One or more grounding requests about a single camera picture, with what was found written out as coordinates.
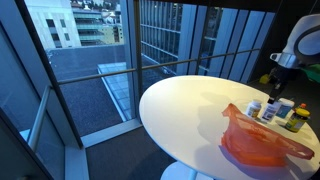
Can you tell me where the white cap orange label bottle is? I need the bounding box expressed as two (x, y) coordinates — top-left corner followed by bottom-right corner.
(245, 98), (263, 120)

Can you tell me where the dark window post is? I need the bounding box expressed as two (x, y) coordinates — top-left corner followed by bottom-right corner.
(14, 0), (84, 149)

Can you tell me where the grey metal handrail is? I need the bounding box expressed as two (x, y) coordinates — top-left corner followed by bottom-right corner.
(55, 47), (262, 86)
(27, 84), (52, 152)

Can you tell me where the white table base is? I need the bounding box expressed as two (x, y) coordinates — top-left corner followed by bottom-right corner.
(159, 161), (215, 180)

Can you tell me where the yellow cap dark bottle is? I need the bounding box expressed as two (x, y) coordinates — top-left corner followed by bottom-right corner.
(285, 102), (311, 134)

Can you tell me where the orange plastic bag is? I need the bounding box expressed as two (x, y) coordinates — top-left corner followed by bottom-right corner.
(219, 102), (316, 168)

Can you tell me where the white and blue bottle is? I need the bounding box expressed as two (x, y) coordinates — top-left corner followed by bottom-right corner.
(260, 99), (282, 123)

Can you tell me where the white square container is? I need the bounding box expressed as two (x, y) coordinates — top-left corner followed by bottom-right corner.
(275, 97), (296, 120)

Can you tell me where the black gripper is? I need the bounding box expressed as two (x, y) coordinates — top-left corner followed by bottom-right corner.
(267, 64), (296, 105)

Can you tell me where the small yellow object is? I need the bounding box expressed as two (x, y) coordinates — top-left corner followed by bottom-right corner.
(259, 73), (271, 85)

